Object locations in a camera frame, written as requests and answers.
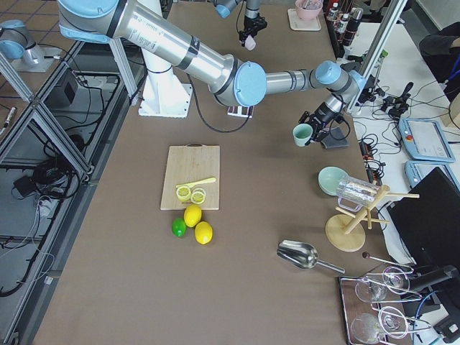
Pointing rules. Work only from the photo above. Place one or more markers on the mint green bowl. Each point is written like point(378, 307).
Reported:
point(329, 178)

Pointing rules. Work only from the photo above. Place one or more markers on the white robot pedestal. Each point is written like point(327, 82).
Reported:
point(163, 94)

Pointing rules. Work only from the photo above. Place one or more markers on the lower teach pendant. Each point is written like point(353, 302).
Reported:
point(416, 170)

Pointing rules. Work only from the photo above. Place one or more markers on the black monitor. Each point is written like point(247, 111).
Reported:
point(429, 224)

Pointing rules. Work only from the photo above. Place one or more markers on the labelled drink bottle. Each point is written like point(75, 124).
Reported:
point(333, 12)
point(342, 23)

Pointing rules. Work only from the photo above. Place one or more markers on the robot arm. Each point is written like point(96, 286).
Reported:
point(225, 7)
point(232, 82)

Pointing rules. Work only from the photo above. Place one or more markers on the wooden mug tree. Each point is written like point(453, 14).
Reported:
point(345, 231)

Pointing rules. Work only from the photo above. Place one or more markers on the wine glass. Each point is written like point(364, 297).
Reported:
point(384, 286)
point(388, 325)

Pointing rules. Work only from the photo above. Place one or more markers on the yellow plastic knife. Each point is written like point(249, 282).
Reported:
point(198, 182)

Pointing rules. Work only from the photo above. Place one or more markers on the seated person in blue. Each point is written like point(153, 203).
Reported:
point(440, 52)

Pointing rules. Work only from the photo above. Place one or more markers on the wooden cutting board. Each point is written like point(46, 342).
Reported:
point(187, 164)

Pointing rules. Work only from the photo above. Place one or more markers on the glass pitcher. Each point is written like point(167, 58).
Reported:
point(354, 193)

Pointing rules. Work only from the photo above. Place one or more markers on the dark thermos bottle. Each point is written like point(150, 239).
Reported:
point(355, 16)

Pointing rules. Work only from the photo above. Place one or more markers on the teach pendant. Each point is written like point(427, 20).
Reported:
point(425, 140)
point(416, 170)

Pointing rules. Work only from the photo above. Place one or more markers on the yellow lemon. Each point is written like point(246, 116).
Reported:
point(192, 215)
point(203, 232)

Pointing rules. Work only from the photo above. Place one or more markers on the upper teach pendant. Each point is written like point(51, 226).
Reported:
point(425, 140)

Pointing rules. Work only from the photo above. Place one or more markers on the mint green cup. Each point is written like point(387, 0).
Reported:
point(302, 134)

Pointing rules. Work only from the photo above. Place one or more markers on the pink bowl with ice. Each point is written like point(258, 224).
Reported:
point(308, 9)

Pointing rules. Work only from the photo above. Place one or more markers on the aluminium frame post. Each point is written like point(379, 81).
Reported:
point(378, 43)

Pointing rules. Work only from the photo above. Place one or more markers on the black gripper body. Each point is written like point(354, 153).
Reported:
point(252, 19)
point(318, 118)

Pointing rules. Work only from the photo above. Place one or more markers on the green lime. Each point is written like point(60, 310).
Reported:
point(179, 227)

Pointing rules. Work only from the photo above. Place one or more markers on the lemon slice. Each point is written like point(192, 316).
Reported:
point(198, 196)
point(183, 193)

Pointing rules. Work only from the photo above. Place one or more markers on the cream plastic tray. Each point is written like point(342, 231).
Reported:
point(298, 24)

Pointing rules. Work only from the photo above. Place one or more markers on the metal scoop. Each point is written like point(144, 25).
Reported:
point(303, 255)

